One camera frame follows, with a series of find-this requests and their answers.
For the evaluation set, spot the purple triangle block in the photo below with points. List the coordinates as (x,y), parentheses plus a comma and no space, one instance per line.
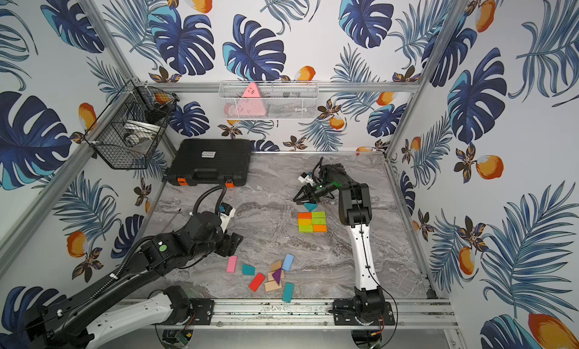
(277,275)

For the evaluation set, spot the natural wood block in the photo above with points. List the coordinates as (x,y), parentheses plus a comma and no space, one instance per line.
(272,286)

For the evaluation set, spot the lime green block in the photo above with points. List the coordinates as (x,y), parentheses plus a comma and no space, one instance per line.
(306,228)
(319,221)

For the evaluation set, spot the black tool case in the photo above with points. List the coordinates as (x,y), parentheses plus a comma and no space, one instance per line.
(210,161)

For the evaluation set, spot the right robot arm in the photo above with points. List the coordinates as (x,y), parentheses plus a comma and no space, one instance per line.
(371,305)

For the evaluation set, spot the small teal block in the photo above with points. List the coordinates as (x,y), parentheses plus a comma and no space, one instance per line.
(248,270)

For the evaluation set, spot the light blue block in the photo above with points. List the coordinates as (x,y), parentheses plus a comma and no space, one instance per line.
(287,262)

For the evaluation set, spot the pink block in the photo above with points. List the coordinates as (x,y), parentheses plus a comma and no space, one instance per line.
(232,264)

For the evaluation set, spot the black wire basket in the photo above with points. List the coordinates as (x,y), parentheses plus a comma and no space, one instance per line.
(130,129)

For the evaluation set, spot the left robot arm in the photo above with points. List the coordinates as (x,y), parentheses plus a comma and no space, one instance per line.
(90,319)

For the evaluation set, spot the red block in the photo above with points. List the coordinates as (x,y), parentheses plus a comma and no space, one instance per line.
(257,282)

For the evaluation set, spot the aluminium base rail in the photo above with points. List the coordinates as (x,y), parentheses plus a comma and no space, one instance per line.
(314,314)

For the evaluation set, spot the orange handled screwdriver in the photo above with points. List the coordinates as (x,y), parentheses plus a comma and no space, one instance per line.
(170,221)

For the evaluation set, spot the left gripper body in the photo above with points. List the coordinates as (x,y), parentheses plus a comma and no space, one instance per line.
(230,243)

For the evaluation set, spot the white wire shelf basket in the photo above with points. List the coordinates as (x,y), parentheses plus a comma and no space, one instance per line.
(284,100)

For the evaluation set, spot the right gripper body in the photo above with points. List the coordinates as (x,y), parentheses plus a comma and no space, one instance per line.
(321,190)

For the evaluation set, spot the pink triangle sign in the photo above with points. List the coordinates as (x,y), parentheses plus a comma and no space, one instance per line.
(251,103)

